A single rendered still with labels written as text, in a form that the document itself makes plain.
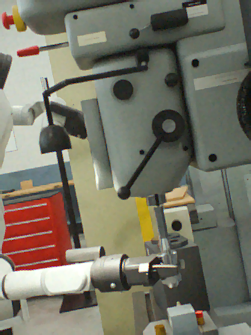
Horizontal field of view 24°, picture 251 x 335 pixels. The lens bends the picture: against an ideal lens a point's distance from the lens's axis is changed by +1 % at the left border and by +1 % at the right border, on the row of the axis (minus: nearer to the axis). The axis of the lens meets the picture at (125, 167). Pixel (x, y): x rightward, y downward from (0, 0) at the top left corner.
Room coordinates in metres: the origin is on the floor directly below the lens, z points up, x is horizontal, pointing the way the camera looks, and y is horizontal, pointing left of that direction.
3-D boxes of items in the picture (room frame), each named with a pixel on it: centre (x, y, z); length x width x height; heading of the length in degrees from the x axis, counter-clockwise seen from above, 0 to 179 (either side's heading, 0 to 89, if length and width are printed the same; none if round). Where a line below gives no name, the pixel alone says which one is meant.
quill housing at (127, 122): (1.39, -0.06, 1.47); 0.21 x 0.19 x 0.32; 0
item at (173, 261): (1.39, -0.06, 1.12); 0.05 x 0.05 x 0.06
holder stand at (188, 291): (1.75, -0.08, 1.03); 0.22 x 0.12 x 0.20; 8
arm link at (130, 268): (1.42, 0.03, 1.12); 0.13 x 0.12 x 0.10; 159
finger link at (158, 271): (1.36, -0.04, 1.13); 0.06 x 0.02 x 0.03; 69
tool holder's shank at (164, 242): (1.39, -0.06, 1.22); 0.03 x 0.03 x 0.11
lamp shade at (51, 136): (1.36, 0.15, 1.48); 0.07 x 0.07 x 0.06
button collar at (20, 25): (1.39, 0.17, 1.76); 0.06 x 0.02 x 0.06; 0
